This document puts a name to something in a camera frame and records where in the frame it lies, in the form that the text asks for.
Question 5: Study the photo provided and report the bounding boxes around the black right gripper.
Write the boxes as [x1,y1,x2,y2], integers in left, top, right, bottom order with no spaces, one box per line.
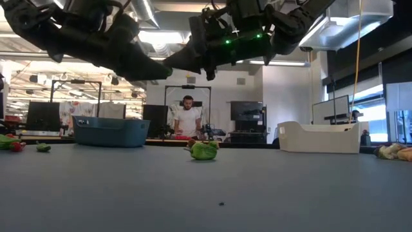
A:
[162,0,274,81]

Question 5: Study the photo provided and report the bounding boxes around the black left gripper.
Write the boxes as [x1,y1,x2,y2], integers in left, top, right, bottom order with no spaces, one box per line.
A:
[48,0,173,82]

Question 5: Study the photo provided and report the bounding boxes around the green bell pepper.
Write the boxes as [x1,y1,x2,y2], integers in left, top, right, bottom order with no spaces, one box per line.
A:
[0,134,21,151]
[183,140,219,161]

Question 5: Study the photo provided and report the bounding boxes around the pale white mushroom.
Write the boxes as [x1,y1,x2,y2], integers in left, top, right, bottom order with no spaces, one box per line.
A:
[373,143,402,160]

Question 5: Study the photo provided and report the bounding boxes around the black monitor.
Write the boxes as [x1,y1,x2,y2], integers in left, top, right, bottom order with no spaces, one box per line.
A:
[142,104,169,139]
[25,101,61,132]

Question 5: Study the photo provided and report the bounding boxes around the small black robot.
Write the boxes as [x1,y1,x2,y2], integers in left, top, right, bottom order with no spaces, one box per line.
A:
[199,123,227,141]

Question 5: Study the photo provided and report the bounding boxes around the blue plastic basket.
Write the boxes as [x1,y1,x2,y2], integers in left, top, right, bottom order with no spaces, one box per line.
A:
[71,115,151,148]

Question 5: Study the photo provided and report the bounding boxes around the patterned white cloth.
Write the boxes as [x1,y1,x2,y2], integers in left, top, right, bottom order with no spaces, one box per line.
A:
[59,101,127,129]

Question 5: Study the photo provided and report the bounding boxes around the wooden work table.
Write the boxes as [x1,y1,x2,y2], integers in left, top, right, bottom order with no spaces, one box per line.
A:
[19,135,226,145]

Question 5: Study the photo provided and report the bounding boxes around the black equipment cart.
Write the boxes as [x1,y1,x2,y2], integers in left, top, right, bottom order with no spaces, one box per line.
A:
[229,100,268,144]

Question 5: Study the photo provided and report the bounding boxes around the ceiling strip light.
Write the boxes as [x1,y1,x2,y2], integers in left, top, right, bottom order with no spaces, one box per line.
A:
[248,59,307,68]

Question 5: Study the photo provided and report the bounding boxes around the green chili pepper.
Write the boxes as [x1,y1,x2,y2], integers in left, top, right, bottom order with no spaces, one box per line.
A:
[35,140,52,153]

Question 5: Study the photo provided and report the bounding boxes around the red box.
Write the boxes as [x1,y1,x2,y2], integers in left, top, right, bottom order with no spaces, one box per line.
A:
[3,114,23,130]

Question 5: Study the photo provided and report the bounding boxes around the white screen monitor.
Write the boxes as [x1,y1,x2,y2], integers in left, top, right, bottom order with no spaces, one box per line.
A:
[311,94,351,126]

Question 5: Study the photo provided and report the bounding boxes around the white plastic basket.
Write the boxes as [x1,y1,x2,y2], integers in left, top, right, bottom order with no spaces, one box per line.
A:
[277,121,362,155]

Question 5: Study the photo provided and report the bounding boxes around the silver ceiling duct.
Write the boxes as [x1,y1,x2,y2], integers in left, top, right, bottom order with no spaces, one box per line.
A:
[128,0,161,30]

